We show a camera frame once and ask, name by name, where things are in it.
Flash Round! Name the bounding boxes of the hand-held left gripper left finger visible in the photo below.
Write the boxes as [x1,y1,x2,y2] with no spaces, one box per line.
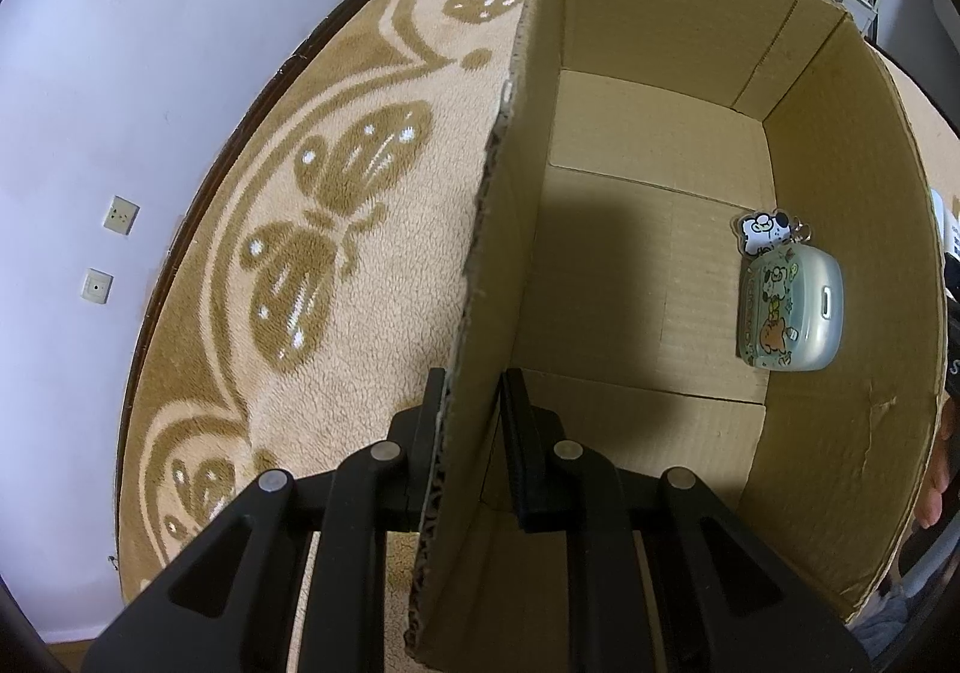
[81,367,451,673]

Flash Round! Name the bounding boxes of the person's grey trousers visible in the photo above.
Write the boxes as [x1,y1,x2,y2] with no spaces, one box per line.
[851,553,938,655]

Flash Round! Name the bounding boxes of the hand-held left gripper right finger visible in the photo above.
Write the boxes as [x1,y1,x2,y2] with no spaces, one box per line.
[499,367,875,673]

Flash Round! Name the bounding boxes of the person's right hand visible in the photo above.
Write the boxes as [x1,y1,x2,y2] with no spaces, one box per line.
[916,410,957,531]

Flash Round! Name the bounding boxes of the green cartoon earbuds case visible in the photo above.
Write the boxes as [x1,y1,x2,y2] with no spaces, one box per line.
[731,209,847,374]

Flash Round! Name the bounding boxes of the square wall socket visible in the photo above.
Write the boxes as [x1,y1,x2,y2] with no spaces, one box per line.
[81,266,115,306]
[103,195,141,237]

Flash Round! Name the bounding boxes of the beige butterfly patterned blanket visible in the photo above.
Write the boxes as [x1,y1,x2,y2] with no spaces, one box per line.
[112,0,960,673]

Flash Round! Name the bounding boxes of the cardboard box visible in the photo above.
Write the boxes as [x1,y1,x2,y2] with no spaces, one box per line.
[401,0,947,666]

